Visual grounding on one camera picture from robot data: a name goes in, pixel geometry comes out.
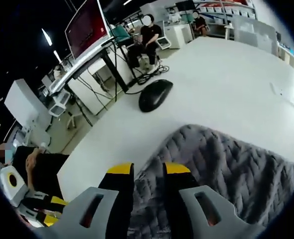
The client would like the grey textured towel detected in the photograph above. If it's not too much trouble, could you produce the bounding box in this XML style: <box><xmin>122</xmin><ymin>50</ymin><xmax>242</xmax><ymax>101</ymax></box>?
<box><xmin>128</xmin><ymin>123</ymin><xmax>294</xmax><ymax>239</ymax></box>

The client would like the white visitor chair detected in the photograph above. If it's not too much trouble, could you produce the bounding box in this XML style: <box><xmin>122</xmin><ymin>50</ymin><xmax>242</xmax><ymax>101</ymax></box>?
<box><xmin>156</xmin><ymin>21</ymin><xmax>173</xmax><ymax>50</ymax></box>

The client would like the shelf of white storage boxes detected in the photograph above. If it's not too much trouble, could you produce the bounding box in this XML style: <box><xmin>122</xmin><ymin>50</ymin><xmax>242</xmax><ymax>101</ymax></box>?
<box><xmin>194</xmin><ymin>0</ymin><xmax>257</xmax><ymax>23</ymax></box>

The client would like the black looped cable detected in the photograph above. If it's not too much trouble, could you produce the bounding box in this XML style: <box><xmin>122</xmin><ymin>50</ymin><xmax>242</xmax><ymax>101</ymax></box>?
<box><xmin>113</xmin><ymin>63</ymin><xmax>171</xmax><ymax>96</ymax></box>

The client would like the white office chair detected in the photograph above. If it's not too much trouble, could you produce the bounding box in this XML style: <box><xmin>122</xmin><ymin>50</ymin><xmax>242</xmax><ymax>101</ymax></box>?
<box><xmin>48</xmin><ymin>91</ymin><xmax>76</xmax><ymax>130</ymax></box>

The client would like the white storage cabinet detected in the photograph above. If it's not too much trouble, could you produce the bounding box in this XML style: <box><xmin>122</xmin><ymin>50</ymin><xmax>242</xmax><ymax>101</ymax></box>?
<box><xmin>165</xmin><ymin>23</ymin><xmax>195</xmax><ymax>50</ymax></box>

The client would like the white partition box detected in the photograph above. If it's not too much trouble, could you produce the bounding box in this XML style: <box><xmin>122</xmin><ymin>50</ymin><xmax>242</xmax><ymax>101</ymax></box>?
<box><xmin>4</xmin><ymin>79</ymin><xmax>51</xmax><ymax>140</ymax></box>

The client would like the green chair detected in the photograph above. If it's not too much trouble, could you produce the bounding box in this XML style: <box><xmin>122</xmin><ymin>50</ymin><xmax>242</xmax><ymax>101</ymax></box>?
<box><xmin>111</xmin><ymin>24</ymin><xmax>133</xmax><ymax>46</ymax></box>

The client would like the frosted translucent panel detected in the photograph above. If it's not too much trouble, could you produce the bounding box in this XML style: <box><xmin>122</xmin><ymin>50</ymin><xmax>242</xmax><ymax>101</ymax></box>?
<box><xmin>232</xmin><ymin>18</ymin><xmax>280</xmax><ymax>55</ymax></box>

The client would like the black computer mouse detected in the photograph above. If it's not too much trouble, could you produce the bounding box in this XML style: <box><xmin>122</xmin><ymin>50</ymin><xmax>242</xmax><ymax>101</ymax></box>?
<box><xmin>138</xmin><ymin>79</ymin><xmax>174</xmax><ymax>114</ymax></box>

